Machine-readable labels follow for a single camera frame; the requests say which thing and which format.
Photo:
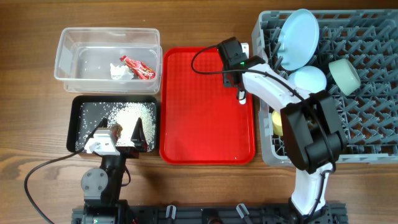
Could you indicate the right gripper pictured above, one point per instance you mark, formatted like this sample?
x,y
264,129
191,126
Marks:
x,y
225,74

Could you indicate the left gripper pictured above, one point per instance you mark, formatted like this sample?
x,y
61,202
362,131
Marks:
x,y
137,137

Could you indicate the brown food scrap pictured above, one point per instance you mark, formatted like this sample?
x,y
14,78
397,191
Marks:
x,y
116,130

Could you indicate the white rice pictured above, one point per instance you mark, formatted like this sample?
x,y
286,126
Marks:
x,y
123,114

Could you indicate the white plastic spoon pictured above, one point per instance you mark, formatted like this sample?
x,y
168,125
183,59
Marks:
x,y
242,101

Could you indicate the white tissue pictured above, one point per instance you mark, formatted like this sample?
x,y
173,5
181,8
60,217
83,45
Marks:
x,y
121,72

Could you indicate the red snack wrapper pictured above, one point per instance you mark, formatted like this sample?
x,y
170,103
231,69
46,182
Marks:
x,y
139,68

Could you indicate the yellow cup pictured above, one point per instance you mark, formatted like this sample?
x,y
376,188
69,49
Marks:
x,y
276,123

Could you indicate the large light blue plate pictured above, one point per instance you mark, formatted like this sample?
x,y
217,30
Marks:
x,y
299,39

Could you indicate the small light blue bowl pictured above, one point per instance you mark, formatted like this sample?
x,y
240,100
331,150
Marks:
x,y
308,78

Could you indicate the green bowl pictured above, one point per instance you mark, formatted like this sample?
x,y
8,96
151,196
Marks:
x,y
344,75

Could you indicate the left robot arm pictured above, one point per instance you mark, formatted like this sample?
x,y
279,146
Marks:
x,y
102,185

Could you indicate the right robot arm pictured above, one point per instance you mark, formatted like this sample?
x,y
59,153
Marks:
x,y
314,137

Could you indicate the grey dishwasher rack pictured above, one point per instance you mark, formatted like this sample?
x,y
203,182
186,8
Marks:
x,y
368,39

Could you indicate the black tray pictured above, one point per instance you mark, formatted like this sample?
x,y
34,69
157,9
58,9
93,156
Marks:
x,y
77,102

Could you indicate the red serving tray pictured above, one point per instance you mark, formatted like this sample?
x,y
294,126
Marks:
x,y
202,122

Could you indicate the clear plastic bin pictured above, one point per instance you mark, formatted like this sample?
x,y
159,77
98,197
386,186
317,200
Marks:
x,y
84,55

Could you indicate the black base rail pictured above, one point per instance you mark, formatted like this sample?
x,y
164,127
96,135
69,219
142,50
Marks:
x,y
270,213

